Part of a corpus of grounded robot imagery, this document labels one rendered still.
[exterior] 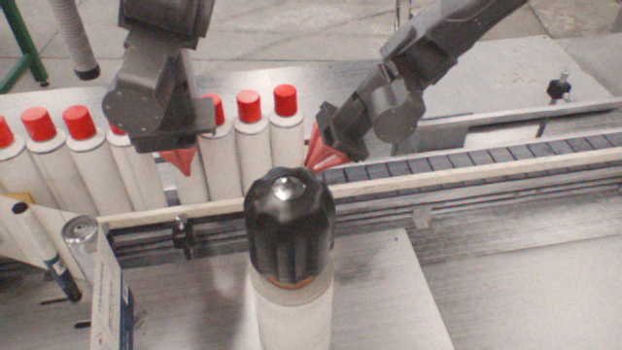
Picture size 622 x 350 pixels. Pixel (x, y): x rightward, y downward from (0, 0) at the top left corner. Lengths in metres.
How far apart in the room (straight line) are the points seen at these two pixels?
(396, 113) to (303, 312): 0.28
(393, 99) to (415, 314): 0.29
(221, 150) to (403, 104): 0.26
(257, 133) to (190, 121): 0.12
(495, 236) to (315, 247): 0.50
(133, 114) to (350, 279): 0.38
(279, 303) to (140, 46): 0.28
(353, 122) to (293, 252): 0.34
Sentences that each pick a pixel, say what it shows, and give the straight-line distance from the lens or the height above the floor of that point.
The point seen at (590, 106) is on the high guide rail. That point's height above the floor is 0.96.
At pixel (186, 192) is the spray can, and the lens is 0.77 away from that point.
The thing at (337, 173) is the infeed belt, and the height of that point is 0.88.
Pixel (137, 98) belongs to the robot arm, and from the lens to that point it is 0.49.
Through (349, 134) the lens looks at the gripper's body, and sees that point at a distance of 0.72.
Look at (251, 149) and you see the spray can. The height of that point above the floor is 1.01.
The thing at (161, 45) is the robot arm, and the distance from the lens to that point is 0.53.
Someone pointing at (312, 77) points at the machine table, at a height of 0.83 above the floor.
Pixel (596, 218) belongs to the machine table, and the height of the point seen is 0.83.
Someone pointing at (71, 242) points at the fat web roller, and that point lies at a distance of 0.57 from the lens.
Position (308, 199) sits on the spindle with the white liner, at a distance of 0.40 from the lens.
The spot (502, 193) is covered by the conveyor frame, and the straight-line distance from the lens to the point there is 0.90.
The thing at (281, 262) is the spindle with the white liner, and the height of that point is 1.13.
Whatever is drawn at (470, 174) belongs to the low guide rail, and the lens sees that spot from 0.85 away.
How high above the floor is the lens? 1.47
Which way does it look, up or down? 44 degrees down
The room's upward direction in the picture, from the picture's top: straight up
